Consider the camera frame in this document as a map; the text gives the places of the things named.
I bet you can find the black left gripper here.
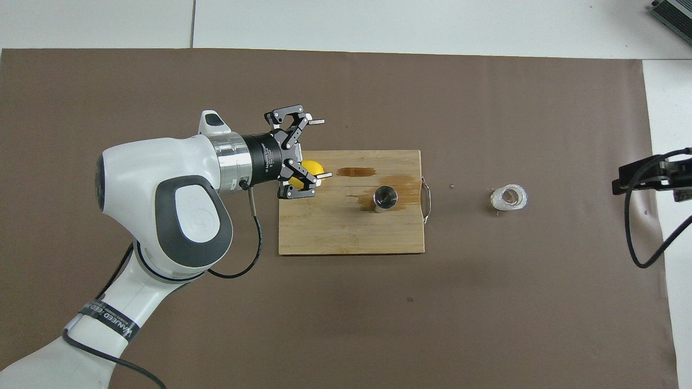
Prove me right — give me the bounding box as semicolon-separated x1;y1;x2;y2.
241;105;326;199

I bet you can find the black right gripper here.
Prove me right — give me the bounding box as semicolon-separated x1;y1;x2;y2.
612;153;692;203

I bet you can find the steel double jigger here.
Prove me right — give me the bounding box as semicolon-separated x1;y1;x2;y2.
372;185;399;213

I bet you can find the yellow lemon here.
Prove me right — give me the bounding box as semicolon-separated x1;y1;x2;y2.
289;160;327;191

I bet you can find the grey ribbed metal device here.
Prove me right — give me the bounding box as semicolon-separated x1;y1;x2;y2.
649;0;692;45

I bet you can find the brown paper table mat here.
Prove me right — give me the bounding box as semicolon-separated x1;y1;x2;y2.
0;48;680;389

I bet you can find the wooden cutting board, metal handle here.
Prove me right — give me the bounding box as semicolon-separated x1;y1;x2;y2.
278;150;432;256

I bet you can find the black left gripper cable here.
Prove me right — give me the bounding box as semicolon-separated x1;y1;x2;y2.
62;181;264;389

